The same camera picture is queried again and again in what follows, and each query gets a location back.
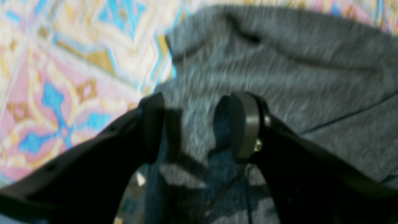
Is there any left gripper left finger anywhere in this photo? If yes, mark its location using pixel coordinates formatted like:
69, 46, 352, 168
0, 93, 165, 224

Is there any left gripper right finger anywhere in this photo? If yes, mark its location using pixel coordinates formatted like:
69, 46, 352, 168
229, 92, 397, 224

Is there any grey t-shirt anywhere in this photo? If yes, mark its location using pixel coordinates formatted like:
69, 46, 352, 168
144, 5, 398, 224

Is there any patterned tablecloth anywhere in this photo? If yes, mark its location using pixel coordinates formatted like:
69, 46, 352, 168
0, 0, 398, 224

